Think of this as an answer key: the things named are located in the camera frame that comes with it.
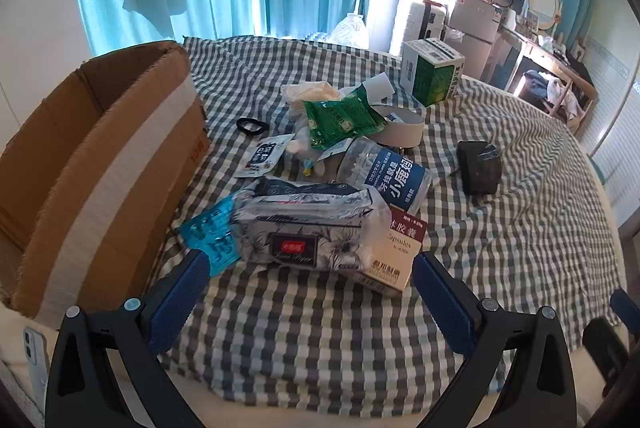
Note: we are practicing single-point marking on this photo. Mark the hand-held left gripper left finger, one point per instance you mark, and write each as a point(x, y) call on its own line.
point(175, 303)

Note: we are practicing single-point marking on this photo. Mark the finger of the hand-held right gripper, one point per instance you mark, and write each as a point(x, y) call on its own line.
point(624, 303)
point(605, 350)

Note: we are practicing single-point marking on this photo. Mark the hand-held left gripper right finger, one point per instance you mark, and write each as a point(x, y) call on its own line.
point(440, 303)

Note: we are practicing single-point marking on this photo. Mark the floral tissue pack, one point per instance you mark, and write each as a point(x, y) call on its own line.
point(300, 228)

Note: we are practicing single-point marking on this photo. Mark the brown cardboard box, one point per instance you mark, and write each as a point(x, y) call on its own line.
point(100, 158)

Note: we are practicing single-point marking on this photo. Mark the red and white medicine box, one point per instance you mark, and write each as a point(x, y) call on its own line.
point(400, 248)

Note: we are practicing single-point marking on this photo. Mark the cyan plastic packet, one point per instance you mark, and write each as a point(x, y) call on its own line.
point(210, 233)

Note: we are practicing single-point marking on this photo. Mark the grey checkered cloth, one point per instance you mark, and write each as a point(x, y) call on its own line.
point(500, 233)

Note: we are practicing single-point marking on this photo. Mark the clear jar blue label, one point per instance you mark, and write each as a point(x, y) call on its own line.
point(395, 178)

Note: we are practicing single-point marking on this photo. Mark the black pouch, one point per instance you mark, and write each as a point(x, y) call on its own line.
point(477, 168)

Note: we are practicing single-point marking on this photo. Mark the white smartphone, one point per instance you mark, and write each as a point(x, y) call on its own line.
point(35, 358)

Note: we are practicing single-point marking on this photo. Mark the white bed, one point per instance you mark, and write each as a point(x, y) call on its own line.
point(15, 338)

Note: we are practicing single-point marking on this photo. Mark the black and white sachet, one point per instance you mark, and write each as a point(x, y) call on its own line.
point(262, 156)

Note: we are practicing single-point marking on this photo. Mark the wooden chair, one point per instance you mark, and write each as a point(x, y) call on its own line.
point(582, 108)

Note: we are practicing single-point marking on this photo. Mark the green foil packet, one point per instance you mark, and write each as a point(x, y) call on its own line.
point(340, 118)

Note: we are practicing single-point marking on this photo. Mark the white garment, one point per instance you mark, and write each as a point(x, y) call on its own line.
point(560, 91)

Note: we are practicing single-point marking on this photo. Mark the green and white box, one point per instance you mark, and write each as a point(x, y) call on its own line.
point(432, 78)

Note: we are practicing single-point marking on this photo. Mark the white paper card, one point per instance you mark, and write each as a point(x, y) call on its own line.
point(380, 86)

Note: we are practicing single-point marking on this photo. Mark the dark clothes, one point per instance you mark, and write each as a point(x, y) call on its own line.
point(532, 83)

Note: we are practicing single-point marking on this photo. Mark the crumpled white wrapper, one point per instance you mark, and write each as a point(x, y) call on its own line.
point(310, 91)

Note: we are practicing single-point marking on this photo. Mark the wooden dressing desk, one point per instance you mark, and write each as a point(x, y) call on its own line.
point(550, 53)

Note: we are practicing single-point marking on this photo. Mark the white suitcase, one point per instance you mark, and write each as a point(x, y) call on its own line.
point(410, 23)

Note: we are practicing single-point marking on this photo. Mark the silver fridge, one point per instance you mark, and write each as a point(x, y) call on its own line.
point(475, 23)

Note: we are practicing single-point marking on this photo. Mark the large clear water jug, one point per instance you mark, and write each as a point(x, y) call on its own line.
point(350, 31)

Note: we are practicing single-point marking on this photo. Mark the oval white-framed mirror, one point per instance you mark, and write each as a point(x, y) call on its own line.
point(542, 3)

